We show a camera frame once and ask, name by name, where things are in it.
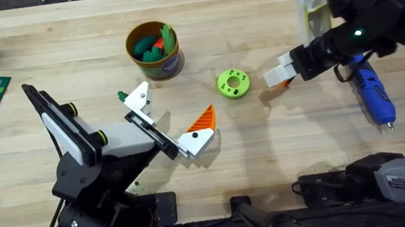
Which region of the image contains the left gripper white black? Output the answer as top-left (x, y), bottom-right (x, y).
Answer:
top-left (40, 73), bottom-right (225, 209)

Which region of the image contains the black mounting plate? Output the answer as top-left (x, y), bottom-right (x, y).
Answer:
top-left (134, 191), bottom-right (180, 227)

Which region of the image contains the blue electric screwdriver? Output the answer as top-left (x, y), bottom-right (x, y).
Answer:
top-left (347, 50), bottom-right (400, 136)

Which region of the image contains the green disc with holes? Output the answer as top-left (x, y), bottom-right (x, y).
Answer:
top-left (215, 66), bottom-right (252, 102)

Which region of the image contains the brown tub with toy vegetables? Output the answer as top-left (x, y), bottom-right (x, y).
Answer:
top-left (123, 17), bottom-right (187, 84)

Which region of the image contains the black upright left wrist plate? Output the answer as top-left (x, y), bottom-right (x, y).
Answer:
top-left (21, 74), bottom-right (112, 174)

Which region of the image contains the black pole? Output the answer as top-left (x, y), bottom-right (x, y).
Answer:
top-left (229, 188), bottom-right (318, 227)

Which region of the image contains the white frame with yellow edge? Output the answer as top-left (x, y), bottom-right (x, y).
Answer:
top-left (295, 0), bottom-right (349, 48)

